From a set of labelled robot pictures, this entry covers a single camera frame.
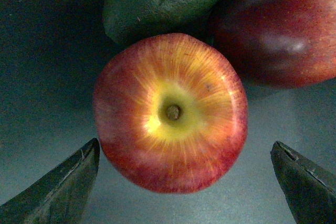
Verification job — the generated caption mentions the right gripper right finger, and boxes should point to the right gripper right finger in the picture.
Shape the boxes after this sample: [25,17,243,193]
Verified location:
[270,141,335,223]

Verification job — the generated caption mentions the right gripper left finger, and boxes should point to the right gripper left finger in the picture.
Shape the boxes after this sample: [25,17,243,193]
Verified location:
[1,138,100,223]

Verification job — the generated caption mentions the red yellow apple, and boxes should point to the red yellow apple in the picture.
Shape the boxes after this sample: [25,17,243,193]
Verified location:
[93,33,248,194]

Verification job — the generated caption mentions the near black display tray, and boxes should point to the near black display tray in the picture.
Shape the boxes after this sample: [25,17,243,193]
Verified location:
[1,0,335,223]

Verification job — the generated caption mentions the red orange mango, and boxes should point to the red orange mango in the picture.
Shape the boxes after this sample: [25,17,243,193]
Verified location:
[208,0,335,88]

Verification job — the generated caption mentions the green avocado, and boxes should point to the green avocado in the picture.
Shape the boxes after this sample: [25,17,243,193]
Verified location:
[102,0,284,47]

